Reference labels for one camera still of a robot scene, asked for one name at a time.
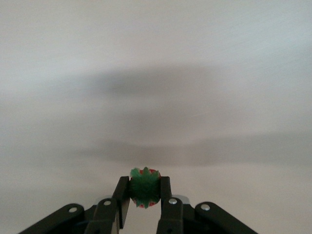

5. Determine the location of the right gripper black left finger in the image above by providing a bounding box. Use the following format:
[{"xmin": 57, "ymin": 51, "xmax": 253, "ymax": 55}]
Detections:
[{"xmin": 17, "ymin": 175, "xmax": 131, "ymax": 234}]

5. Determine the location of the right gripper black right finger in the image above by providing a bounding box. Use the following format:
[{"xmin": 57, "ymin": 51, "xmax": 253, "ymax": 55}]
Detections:
[{"xmin": 156, "ymin": 175, "xmax": 259, "ymax": 234}]

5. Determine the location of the red toy strawberry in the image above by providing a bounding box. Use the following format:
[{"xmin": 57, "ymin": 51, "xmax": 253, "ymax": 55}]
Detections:
[{"xmin": 129, "ymin": 167, "xmax": 161, "ymax": 210}]

